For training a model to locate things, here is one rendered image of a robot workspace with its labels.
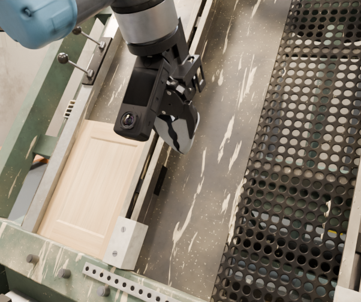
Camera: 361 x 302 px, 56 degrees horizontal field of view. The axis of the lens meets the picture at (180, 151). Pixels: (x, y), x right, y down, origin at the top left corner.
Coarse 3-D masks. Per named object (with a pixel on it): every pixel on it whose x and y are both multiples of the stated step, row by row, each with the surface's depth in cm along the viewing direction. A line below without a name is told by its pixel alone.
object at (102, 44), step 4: (76, 28) 116; (80, 28) 117; (72, 32) 117; (76, 32) 117; (80, 32) 118; (88, 36) 120; (92, 40) 121; (96, 40) 122; (100, 44) 122; (104, 44) 123; (100, 48) 123
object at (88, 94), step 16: (112, 16) 129; (112, 32) 125; (112, 48) 125; (96, 80) 120; (80, 96) 119; (96, 96) 121; (80, 112) 117; (64, 128) 117; (64, 144) 114; (64, 160) 113; (48, 176) 112; (48, 192) 109; (32, 208) 109; (32, 224) 107
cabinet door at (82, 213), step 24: (96, 144) 112; (120, 144) 108; (144, 144) 104; (72, 168) 112; (96, 168) 108; (120, 168) 105; (72, 192) 108; (96, 192) 105; (120, 192) 101; (48, 216) 108; (72, 216) 105; (96, 216) 102; (72, 240) 101; (96, 240) 98
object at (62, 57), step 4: (60, 56) 113; (64, 56) 113; (60, 60) 113; (64, 60) 114; (72, 64) 116; (80, 68) 118; (84, 72) 119; (88, 72) 119; (92, 72) 120; (88, 76) 120
